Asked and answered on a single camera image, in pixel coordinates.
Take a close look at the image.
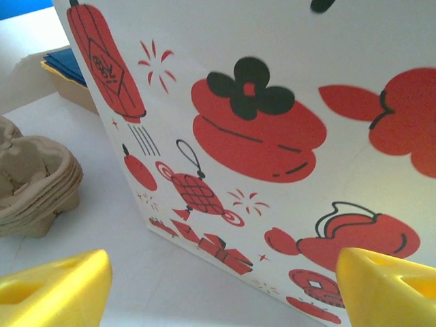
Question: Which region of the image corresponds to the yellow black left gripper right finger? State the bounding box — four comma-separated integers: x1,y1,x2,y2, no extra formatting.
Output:
335,247,436,327

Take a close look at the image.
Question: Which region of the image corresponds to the stack of cardboard cup carriers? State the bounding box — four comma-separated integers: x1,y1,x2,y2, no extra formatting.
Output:
0,115,84,238

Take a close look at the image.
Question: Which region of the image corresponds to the red white paper gift bag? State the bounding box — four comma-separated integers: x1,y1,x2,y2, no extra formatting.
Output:
52,0,436,327

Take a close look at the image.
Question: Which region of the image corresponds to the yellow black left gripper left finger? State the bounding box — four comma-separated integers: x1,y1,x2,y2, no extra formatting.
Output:
0,249,113,327

